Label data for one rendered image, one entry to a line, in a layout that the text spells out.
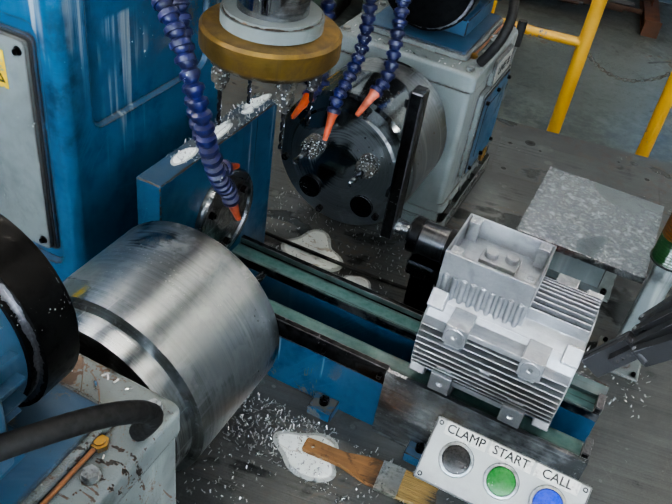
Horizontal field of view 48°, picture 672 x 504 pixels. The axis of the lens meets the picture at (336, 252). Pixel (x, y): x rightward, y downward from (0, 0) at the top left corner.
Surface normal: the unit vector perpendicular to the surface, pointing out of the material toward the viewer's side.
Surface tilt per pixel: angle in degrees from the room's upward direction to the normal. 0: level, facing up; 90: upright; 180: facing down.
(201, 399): 66
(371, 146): 90
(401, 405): 90
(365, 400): 90
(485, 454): 39
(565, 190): 0
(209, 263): 21
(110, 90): 90
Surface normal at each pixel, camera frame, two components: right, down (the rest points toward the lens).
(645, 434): 0.13, -0.77
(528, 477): -0.18, -0.27
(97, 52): 0.88, 0.37
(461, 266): -0.45, 0.52
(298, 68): 0.40, 0.61
